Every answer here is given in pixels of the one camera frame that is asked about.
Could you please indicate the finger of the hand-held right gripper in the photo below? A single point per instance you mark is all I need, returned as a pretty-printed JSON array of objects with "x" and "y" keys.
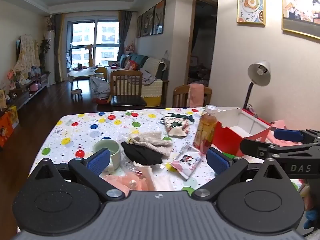
[
  {"x": 288, "y": 135},
  {"x": 252, "y": 147}
]

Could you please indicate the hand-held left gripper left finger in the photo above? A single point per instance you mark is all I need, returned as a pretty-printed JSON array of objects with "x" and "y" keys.
[{"x": 98, "y": 160}]

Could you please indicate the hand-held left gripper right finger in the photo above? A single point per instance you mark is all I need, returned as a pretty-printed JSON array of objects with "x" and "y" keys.
[{"x": 218, "y": 162}]

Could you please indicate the red and white box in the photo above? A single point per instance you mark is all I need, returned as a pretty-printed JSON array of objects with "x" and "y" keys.
[{"x": 225, "y": 140}]

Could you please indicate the cartoon print packet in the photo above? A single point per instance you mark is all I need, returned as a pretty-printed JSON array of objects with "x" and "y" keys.
[{"x": 187, "y": 162}]

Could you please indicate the pink soft cloth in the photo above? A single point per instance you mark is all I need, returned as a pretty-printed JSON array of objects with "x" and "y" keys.
[{"x": 125, "y": 180}]

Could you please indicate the fluffy white fleece cloth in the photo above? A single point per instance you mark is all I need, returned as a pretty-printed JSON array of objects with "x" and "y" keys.
[{"x": 155, "y": 142}]

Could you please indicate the pink paper bag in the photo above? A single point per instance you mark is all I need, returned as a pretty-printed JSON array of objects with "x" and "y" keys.
[{"x": 281, "y": 124}]

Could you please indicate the pale green mug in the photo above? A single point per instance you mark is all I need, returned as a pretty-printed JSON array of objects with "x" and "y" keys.
[{"x": 115, "y": 153}]

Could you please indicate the orange drink bottle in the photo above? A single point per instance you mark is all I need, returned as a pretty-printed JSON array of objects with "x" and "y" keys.
[{"x": 205, "y": 130}]

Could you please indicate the polka dot tablecloth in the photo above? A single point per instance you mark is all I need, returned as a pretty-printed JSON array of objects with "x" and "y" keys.
[{"x": 75, "y": 135}]

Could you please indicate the black cloth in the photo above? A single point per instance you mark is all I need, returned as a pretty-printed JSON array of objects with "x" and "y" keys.
[{"x": 142, "y": 153}]

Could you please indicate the blue cloth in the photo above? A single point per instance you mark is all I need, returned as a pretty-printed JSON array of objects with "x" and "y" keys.
[{"x": 312, "y": 217}]

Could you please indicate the floral pouch with green trim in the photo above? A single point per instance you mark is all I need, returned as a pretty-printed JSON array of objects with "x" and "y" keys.
[{"x": 176, "y": 126}]

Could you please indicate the white gauze cloth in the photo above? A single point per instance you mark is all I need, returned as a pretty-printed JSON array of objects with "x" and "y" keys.
[{"x": 162, "y": 182}]

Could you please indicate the red basin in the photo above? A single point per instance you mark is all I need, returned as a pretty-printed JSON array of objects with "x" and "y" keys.
[{"x": 102, "y": 101}]

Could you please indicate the silver desk lamp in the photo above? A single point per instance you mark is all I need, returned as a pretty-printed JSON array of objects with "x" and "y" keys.
[{"x": 260, "y": 72}]

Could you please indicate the pink towel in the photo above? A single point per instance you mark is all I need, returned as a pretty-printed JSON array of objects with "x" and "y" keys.
[{"x": 196, "y": 95}]

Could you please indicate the small wooden stool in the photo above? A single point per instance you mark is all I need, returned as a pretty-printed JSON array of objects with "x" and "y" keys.
[{"x": 76, "y": 93}]

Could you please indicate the grey cloth bundle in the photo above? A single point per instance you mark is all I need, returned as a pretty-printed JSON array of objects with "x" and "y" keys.
[{"x": 98, "y": 87}]

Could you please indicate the wooden chair with dark seat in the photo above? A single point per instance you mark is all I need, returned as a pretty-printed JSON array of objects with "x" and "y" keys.
[{"x": 126, "y": 90}]

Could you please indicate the white coffee table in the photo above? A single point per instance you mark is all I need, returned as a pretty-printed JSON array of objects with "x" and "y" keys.
[{"x": 83, "y": 72}]

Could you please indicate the sofa with cream cover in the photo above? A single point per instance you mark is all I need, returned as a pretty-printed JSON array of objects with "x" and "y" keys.
[{"x": 152, "y": 85}]

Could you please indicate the yellow cardboard box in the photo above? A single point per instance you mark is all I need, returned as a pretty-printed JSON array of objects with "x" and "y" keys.
[{"x": 13, "y": 116}]

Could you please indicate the orange cardboard box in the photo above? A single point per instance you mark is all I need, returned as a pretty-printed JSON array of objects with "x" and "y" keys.
[{"x": 5, "y": 130}]

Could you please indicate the red cushion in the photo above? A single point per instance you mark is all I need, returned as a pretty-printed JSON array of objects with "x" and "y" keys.
[{"x": 132, "y": 65}]

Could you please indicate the low television cabinet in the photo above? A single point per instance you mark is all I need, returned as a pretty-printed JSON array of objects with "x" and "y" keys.
[{"x": 25, "y": 90}]

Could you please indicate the wooden stand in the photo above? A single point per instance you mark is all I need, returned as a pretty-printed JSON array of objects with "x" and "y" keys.
[{"x": 89, "y": 55}]

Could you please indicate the white tower air conditioner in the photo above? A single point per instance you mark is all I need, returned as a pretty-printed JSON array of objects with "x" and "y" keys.
[{"x": 50, "y": 57}]

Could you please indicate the pink plush doll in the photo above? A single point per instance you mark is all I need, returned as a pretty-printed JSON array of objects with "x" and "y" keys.
[{"x": 130, "y": 47}]

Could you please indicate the green potted plant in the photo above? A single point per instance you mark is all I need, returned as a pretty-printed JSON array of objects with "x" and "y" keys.
[{"x": 44, "y": 50}]

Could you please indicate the large window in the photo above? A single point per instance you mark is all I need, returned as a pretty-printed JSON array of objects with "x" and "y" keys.
[{"x": 105, "y": 35}]

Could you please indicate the cream printed blanket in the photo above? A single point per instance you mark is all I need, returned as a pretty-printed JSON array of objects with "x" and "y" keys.
[{"x": 26, "y": 55}]

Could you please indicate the gold framed food picture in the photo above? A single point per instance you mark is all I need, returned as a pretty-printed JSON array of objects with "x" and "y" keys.
[{"x": 251, "y": 3}]

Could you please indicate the dark framed picture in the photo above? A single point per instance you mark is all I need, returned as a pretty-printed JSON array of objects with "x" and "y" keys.
[
  {"x": 148, "y": 22},
  {"x": 159, "y": 17},
  {"x": 139, "y": 26}
]

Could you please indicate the gold framed wall poster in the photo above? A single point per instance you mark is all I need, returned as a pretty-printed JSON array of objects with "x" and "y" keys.
[{"x": 300, "y": 7}]

